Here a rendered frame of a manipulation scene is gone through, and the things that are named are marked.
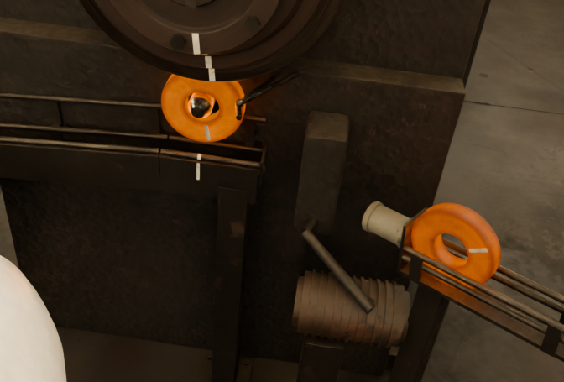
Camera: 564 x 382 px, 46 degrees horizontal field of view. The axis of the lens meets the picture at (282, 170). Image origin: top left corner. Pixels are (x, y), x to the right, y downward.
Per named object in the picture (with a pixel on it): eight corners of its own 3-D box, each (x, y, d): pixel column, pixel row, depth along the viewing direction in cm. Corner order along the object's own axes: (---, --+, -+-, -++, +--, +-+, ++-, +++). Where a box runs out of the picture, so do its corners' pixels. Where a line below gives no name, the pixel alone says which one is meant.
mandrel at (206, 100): (232, 67, 131) (218, 81, 133) (214, 53, 130) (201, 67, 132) (214, 112, 118) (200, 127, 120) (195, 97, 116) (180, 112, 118)
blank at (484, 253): (436, 279, 122) (427, 290, 119) (408, 204, 118) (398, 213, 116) (514, 281, 110) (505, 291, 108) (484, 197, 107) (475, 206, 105)
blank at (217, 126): (155, 64, 120) (150, 73, 118) (238, 59, 118) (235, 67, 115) (174, 135, 130) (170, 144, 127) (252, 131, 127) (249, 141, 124)
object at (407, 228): (418, 252, 125) (425, 206, 119) (420, 253, 124) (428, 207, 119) (396, 272, 120) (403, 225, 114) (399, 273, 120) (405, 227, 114)
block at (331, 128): (297, 200, 142) (309, 105, 128) (334, 205, 142) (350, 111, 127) (291, 232, 134) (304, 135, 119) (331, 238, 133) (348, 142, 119)
